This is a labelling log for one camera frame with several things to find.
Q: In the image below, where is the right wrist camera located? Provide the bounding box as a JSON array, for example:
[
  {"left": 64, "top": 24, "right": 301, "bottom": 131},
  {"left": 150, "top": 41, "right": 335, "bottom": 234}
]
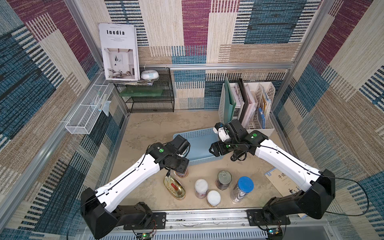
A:
[{"left": 213, "top": 123, "right": 230, "bottom": 142}]

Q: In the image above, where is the green folder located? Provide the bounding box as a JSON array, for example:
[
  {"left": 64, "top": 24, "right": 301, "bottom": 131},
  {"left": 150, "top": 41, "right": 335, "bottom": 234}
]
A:
[{"left": 223, "top": 79, "right": 236, "bottom": 124}]

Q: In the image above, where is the black binder in organizer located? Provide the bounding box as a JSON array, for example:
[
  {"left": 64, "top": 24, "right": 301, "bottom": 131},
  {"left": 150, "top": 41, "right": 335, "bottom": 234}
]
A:
[{"left": 238, "top": 79, "right": 250, "bottom": 128}]

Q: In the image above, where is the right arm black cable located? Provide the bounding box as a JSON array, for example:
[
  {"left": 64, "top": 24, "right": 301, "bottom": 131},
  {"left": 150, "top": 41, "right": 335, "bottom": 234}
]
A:
[{"left": 227, "top": 143, "right": 370, "bottom": 217}]

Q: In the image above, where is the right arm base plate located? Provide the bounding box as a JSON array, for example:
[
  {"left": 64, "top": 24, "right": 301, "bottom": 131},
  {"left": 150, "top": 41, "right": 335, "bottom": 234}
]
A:
[{"left": 246, "top": 209, "right": 291, "bottom": 227}]

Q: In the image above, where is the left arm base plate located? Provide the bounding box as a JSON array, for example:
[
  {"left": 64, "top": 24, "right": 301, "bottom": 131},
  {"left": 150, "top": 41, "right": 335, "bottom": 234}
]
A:
[{"left": 124, "top": 212, "right": 167, "bottom": 231}]

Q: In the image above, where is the white Inedia magazine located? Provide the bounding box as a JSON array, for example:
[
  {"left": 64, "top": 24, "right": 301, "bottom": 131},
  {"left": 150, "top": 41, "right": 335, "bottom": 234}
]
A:
[{"left": 99, "top": 23, "right": 140, "bottom": 82}]

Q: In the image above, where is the white wire wall basket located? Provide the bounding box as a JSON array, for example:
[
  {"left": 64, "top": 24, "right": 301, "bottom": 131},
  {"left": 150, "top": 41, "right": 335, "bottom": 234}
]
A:
[{"left": 65, "top": 84, "right": 114, "bottom": 135}]

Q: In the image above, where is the red label can white lid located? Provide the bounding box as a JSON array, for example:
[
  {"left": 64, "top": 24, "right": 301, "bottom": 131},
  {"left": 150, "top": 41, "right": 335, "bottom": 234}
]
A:
[{"left": 195, "top": 179, "right": 209, "bottom": 199}]

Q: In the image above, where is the yellow can white lid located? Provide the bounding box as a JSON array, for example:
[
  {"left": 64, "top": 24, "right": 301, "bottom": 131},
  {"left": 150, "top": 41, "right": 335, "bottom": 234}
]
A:
[{"left": 175, "top": 169, "right": 189, "bottom": 178}]

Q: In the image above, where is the oval gold fish tin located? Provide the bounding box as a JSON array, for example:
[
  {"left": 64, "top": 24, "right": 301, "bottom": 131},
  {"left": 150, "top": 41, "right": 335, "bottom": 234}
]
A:
[{"left": 164, "top": 176, "right": 186, "bottom": 200}]

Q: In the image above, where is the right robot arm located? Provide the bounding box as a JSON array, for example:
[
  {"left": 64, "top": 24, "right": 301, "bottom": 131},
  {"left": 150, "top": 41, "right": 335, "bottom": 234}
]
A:
[{"left": 209, "top": 120, "right": 336, "bottom": 225}]

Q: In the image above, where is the light blue plastic basket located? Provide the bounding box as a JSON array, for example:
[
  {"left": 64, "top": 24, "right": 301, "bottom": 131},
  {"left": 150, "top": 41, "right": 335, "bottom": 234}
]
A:
[{"left": 173, "top": 128, "right": 223, "bottom": 166}]

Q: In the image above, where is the blue book in organizer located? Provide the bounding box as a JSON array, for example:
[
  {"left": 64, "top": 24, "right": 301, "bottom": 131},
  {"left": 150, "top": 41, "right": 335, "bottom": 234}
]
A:
[{"left": 258, "top": 108, "right": 266, "bottom": 129}]

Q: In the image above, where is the orange fruit can white lid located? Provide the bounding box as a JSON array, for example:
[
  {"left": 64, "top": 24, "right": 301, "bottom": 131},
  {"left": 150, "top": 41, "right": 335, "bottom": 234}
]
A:
[{"left": 207, "top": 190, "right": 221, "bottom": 207}]

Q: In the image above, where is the black wire shelf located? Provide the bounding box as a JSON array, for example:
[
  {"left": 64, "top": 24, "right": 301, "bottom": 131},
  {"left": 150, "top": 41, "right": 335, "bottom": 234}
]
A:
[{"left": 114, "top": 68, "right": 175, "bottom": 113}]

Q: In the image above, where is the tan booklet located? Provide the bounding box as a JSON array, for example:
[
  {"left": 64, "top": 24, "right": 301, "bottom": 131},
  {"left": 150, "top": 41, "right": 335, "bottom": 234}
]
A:
[{"left": 263, "top": 167, "right": 307, "bottom": 219}]

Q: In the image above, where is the white round device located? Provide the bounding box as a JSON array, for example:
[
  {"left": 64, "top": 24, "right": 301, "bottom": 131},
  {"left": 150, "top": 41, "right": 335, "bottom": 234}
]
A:
[{"left": 141, "top": 70, "right": 160, "bottom": 81}]

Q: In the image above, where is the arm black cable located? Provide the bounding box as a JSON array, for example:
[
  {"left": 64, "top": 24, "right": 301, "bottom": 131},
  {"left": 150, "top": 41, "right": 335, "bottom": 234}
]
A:
[
  {"left": 227, "top": 143, "right": 370, "bottom": 217},
  {"left": 66, "top": 145, "right": 151, "bottom": 240}
]

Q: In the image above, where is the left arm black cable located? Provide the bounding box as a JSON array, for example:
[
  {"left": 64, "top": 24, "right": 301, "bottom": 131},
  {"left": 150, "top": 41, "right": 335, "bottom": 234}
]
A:
[{"left": 66, "top": 145, "right": 151, "bottom": 240}]

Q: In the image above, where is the aluminium front rail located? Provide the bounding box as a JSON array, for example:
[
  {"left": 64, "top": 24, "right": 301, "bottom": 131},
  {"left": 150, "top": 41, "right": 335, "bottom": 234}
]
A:
[{"left": 77, "top": 206, "right": 334, "bottom": 240}]

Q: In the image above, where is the clear tube blue lid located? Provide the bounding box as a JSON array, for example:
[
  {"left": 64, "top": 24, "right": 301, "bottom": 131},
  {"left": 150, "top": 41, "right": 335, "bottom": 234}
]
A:
[{"left": 230, "top": 177, "right": 254, "bottom": 203}]

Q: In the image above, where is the pink book in organizer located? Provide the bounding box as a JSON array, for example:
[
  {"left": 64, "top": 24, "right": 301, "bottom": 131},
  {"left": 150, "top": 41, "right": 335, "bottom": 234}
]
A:
[{"left": 245, "top": 84, "right": 256, "bottom": 129}]

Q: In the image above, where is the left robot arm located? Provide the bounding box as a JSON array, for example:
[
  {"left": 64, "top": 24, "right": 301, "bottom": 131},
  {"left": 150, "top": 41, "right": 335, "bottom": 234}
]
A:
[{"left": 81, "top": 135, "right": 191, "bottom": 240}]

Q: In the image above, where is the dark tomato tin can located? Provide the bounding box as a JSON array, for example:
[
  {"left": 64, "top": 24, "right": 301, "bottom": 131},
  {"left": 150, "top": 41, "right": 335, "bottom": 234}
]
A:
[{"left": 216, "top": 170, "right": 232, "bottom": 191}]

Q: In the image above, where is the white file organizer box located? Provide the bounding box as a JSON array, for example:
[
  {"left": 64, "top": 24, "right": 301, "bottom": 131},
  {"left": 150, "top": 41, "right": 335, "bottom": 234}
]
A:
[{"left": 219, "top": 80, "right": 276, "bottom": 137}]

